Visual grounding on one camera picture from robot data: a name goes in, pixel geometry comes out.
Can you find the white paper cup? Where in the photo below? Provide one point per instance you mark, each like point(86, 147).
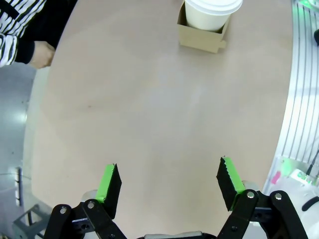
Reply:
point(204, 21)

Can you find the grey metal stool frame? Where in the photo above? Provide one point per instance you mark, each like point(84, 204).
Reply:
point(25, 217)

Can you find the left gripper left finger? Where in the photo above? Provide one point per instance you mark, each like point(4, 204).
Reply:
point(112, 194)

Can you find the white plastic cup lid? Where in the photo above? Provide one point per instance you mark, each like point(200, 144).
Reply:
point(214, 5)

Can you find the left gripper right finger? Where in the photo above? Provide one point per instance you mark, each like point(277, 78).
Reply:
point(226, 184)

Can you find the brown cardboard cup carrier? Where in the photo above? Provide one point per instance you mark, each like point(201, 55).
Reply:
point(199, 39)

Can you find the aluminium slotted base plate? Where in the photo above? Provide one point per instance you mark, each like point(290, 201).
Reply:
point(301, 87)

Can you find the person body in zebra jacket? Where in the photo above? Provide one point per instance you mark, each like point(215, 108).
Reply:
point(49, 20)

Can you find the person's right hand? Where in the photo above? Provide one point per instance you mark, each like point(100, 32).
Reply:
point(43, 54)

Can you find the person's right forearm zebra sleeve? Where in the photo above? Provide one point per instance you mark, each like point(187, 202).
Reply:
point(7, 49)

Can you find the white control device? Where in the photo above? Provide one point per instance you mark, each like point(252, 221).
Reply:
point(294, 199)

